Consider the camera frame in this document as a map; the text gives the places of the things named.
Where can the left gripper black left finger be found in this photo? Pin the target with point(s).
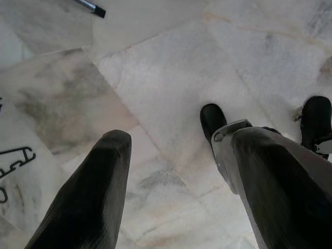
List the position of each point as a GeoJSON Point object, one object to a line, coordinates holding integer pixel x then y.
{"type": "Point", "coordinates": [85, 194]}

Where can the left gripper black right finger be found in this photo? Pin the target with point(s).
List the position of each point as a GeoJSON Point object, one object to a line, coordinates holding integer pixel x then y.
{"type": "Point", "coordinates": [280, 194]}

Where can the black robot right foot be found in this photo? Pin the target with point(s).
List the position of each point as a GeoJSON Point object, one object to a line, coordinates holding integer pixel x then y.
{"type": "Point", "coordinates": [316, 114]}

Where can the black robot foot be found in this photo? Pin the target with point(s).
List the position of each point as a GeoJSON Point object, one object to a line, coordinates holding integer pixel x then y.
{"type": "Point", "coordinates": [212, 116]}
{"type": "Point", "coordinates": [316, 114]}

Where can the black robot left foot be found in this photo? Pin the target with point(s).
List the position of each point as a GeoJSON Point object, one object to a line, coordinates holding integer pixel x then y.
{"type": "Point", "coordinates": [212, 116]}

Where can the silver clothes rack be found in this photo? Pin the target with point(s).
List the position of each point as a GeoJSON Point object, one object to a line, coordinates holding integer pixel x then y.
{"type": "Point", "coordinates": [98, 12]}

